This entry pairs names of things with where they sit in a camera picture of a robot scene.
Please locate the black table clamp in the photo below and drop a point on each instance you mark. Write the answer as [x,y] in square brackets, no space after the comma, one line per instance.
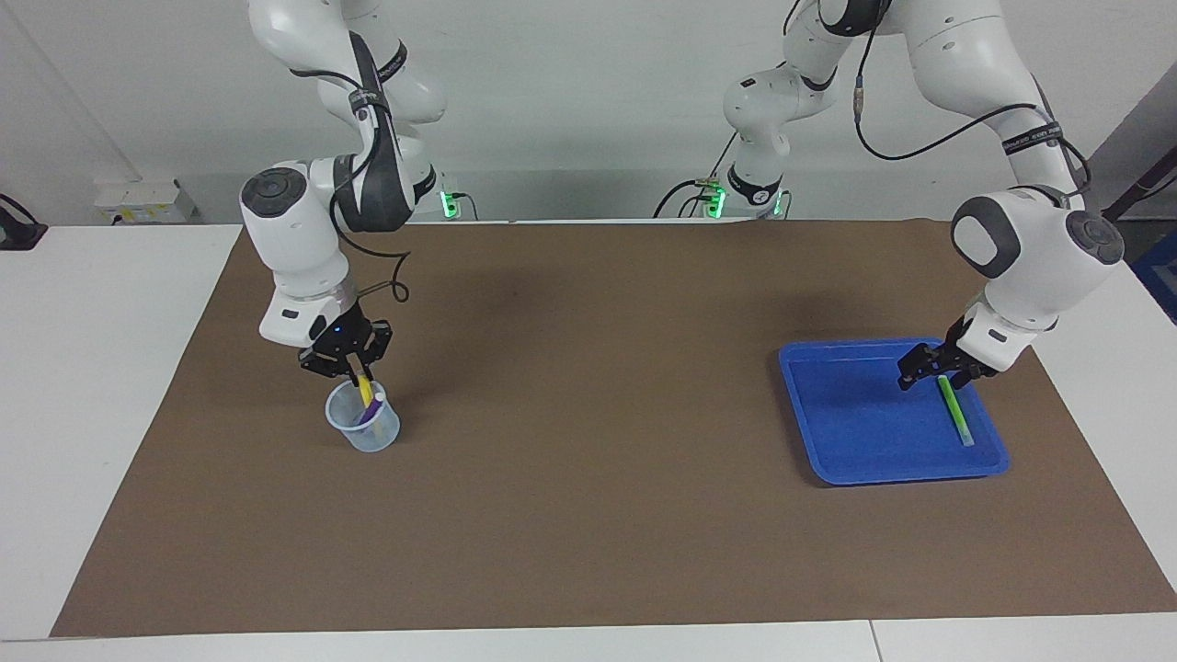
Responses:
[18,232]

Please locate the yellow pen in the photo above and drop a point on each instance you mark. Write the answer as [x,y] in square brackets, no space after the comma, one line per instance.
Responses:
[366,391]

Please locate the clear plastic cup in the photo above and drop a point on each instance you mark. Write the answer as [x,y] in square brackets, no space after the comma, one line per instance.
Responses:
[372,434]

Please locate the white power strip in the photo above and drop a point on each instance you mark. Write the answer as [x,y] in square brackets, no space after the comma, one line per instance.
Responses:
[142,202]

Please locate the brown table mat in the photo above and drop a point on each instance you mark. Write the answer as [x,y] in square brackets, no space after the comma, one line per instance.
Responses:
[552,515]

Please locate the black stand pole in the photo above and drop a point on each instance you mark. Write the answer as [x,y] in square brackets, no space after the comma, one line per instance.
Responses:
[1140,188]

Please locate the blue plastic tray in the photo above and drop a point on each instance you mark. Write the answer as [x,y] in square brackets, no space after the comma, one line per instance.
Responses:
[874,423]

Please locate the blue box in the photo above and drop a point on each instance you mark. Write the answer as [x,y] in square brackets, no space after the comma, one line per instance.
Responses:
[1160,276]

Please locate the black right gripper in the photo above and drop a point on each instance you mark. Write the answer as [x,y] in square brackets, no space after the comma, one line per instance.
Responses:
[336,338]

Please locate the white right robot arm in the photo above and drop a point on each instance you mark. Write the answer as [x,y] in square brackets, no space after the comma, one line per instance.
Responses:
[303,239]

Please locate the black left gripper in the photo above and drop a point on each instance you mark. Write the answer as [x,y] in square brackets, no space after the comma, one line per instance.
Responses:
[967,354]

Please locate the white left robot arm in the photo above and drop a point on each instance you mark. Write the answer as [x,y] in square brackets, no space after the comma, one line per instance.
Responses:
[1011,248]

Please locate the green pen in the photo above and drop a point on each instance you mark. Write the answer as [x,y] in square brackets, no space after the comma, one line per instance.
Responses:
[956,414]

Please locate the purple pen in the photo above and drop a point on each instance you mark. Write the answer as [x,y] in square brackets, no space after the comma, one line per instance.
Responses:
[372,412]

